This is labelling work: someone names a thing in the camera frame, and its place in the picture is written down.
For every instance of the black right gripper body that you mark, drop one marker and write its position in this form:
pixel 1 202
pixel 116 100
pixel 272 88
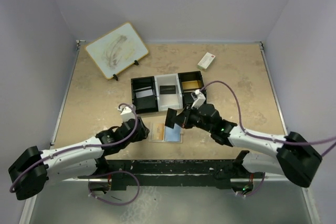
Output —
pixel 192 119

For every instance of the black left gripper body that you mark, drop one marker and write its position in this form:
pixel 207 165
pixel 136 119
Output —
pixel 140 135

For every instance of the dark grey card with chip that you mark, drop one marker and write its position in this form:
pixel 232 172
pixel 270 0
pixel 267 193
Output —
pixel 170 118

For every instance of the beige card holder wallet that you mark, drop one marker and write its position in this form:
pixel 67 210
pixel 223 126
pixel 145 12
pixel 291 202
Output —
pixel 170 135

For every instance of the gold card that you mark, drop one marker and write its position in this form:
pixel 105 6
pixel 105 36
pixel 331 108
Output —
pixel 191 85
pixel 158 132

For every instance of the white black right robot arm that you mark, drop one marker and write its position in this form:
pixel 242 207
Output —
pixel 288 155

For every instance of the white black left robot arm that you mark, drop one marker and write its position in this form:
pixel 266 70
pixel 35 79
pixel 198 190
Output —
pixel 35 168

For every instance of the black card in middle bin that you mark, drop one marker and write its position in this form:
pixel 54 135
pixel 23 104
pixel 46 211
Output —
pixel 167 89

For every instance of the white card in left bin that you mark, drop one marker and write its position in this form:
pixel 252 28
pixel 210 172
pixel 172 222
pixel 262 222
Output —
pixel 143 93

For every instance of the black right bin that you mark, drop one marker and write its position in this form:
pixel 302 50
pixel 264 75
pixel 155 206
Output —
pixel 189 76

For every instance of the black bin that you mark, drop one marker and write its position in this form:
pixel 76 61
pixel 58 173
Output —
pixel 146 104
pixel 189 76

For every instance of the black left bin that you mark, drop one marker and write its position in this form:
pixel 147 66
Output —
pixel 146 104

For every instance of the white middle bin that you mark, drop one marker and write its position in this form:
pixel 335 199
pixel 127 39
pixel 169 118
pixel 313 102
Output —
pixel 173 101

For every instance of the small white red box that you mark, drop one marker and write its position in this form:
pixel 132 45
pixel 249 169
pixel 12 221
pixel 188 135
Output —
pixel 206 61

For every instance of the black board stand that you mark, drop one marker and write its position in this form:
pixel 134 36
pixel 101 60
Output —
pixel 125 71

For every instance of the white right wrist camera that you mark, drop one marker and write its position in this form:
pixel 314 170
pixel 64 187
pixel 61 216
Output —
pixel 199 99

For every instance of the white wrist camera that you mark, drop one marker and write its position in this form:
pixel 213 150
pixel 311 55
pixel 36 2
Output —
pixel 127 111
pixel 199 99

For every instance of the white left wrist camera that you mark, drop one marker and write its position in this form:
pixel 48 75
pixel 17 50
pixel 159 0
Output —
pixel 127 111

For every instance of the aluminium table frame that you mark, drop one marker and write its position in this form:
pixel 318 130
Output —
pixel 239 79

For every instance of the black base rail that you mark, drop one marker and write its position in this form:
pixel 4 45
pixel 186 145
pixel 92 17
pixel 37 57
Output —
pixel 218 173

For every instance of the white board with wooden frame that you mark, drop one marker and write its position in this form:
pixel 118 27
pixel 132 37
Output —
pixel 117 50

